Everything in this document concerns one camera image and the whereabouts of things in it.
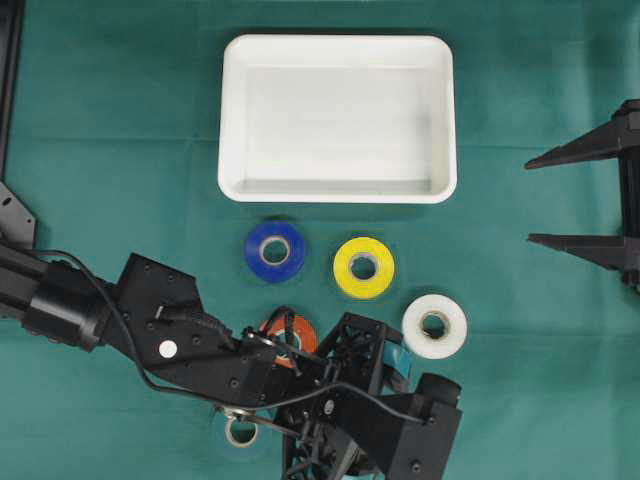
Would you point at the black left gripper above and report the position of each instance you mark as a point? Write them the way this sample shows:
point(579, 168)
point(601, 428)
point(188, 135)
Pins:
point(324, 434)

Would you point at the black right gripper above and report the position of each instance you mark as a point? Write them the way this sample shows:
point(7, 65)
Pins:
point(604, 142)

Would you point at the green tape roll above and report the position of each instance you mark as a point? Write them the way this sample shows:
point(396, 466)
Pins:
point(239, 441)

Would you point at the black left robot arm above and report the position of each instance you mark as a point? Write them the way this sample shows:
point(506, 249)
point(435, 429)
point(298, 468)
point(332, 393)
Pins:
point(154, 316)

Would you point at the orange tape roll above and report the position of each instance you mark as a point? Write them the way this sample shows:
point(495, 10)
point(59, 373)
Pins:
point(303, 334)

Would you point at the blue tape roll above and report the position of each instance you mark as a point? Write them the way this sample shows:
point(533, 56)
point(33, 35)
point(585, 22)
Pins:
point(274, 251)

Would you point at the yellow tape roll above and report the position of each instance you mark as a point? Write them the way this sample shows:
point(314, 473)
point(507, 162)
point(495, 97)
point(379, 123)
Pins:
point(363, 268)

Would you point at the white tape roll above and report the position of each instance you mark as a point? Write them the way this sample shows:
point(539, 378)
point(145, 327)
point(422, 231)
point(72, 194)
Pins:
point(434, 327)

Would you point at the white plastic case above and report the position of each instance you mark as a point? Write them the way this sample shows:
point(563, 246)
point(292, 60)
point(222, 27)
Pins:
point(337, 119)

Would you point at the green table cloth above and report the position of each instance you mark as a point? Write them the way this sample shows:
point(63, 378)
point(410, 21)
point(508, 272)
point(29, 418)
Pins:
point(114, 147)

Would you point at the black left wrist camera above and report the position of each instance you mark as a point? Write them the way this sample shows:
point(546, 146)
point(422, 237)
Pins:
point(420, 448)

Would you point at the black frame post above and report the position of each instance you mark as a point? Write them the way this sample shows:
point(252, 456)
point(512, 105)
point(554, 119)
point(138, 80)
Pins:
point(18, 224)

